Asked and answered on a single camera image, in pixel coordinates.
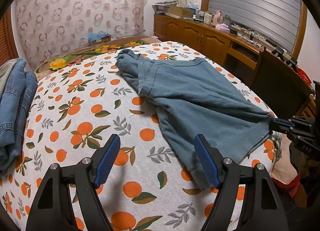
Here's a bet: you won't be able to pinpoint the pink cloth on cabinet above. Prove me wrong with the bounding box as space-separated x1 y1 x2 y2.
215 23 230 33

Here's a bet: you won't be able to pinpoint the dark wooden chair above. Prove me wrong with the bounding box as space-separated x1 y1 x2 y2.
249 47 314 119

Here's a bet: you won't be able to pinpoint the grey window roller blind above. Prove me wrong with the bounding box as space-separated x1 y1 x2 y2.
208 0 301 51

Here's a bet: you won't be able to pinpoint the cardboard box with blue bag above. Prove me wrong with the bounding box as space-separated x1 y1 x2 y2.
87 32 111 46

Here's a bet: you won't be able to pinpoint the folded blue denim jeans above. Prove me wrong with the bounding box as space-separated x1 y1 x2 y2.
1 58 37 175

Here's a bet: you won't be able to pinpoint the white orange-print bed sheet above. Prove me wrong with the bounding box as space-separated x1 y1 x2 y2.
0 41 283 231

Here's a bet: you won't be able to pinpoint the brown louvered wooden wardrobe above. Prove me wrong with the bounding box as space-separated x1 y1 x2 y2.
0 7 18 66

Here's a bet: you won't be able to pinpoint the brown cardboard box on cabinet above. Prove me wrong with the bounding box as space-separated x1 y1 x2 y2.
167 6 194 18

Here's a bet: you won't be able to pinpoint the circle-patterned sheer curtain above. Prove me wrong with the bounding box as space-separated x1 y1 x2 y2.
14 0 148 68

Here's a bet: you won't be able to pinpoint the wooden sideboard cabinet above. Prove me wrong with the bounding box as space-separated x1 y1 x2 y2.
152 14 318 119

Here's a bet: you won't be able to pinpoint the teal blue shorts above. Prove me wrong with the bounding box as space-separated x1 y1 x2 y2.
116 49 273 190

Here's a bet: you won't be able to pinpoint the pink bottle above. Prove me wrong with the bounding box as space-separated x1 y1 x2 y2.
212 10 223 27

